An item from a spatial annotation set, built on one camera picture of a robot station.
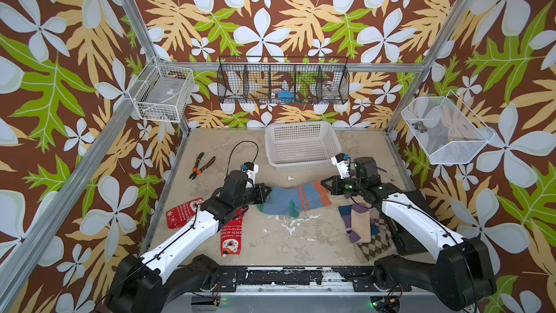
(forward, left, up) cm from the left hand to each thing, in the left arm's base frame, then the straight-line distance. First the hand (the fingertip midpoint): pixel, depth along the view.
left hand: (273, 186), depth 79 cm
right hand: (+3, -18, -1) cm, 19 cm away
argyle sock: (-15, -41, -16) cm, 47 cm away
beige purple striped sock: (-7, -36, -15) cm, 40 cm away
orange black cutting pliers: (+17, +38, -16) cm, 44 cm away
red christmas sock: (-13, +17, -16) cm, 26 cm away
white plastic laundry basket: (+28, -13, -9) cm, 33 cm away
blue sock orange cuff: (0, -9, -12) cm, 14 cm away
